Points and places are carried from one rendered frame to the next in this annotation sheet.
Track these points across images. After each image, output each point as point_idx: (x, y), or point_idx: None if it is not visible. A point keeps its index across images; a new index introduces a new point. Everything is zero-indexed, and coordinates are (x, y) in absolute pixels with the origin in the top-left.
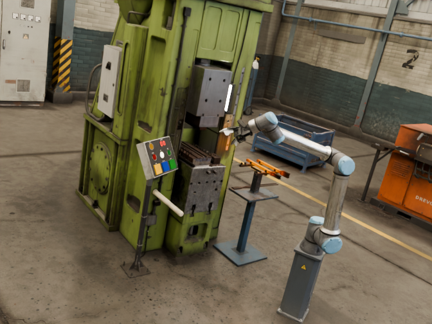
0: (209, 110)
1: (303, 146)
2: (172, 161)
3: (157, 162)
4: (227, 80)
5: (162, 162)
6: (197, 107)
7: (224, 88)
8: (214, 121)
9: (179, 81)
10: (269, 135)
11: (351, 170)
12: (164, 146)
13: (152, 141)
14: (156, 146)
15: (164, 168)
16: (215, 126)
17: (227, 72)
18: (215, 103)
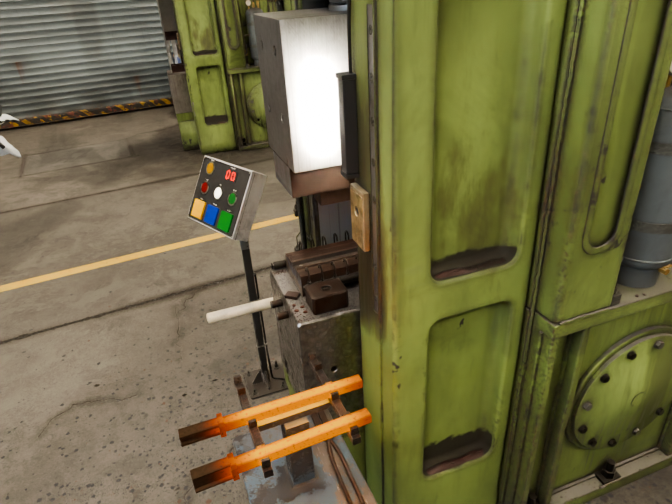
0: (277, 139)
1: None
2: (226, 216)
3: (203, 199)
4: (277, 51)
5: (208, 204)
6: (266, 123)
7: (279, 77)
8: (286, 176)
9: None
10: None
11: None
12: (230, 183)
13: (217, 161)
14: (218, 174)
15: (206, 216)
16: (290, 195)
17: (274, 23)
18: (278, 123)
